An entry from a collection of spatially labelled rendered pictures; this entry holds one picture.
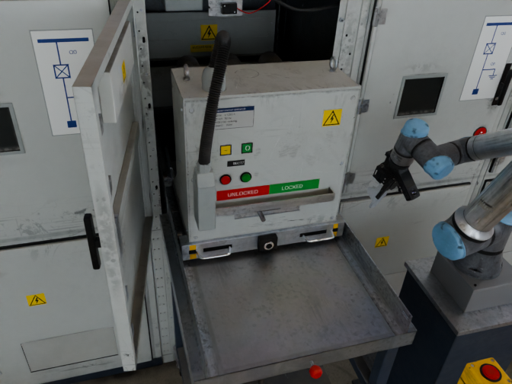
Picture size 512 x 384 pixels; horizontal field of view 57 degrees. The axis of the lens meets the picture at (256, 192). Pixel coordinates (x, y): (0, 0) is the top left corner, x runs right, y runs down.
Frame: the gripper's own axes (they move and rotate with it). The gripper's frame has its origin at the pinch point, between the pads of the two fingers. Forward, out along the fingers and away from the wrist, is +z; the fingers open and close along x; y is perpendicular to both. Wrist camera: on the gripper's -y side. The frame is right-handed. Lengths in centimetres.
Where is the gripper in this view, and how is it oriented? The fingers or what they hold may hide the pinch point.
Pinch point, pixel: (385, 201)
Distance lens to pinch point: 175.2
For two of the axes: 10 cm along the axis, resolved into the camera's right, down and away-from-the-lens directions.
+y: -5.6, -6.8, 4.8
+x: -8.2, 3.8, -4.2
